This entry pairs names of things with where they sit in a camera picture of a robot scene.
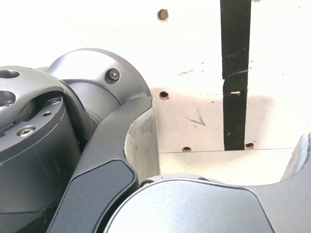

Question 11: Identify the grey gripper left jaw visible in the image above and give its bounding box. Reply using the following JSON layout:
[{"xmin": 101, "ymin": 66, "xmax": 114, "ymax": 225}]
[{"xmin": 46, "ymin": 96, "xmax": 161, "ymax": 233}]

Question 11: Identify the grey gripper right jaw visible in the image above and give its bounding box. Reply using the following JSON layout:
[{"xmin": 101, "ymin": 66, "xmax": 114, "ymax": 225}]
[{"xmin": 103, "ymin": 132, "xmax": 311, "ymax": 233}]

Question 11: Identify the black tape strip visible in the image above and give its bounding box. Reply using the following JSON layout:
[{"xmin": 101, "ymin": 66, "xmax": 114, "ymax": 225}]
[{"xmin": 220, "ymin": 0, "xmax": 251, "ymax": 151}]

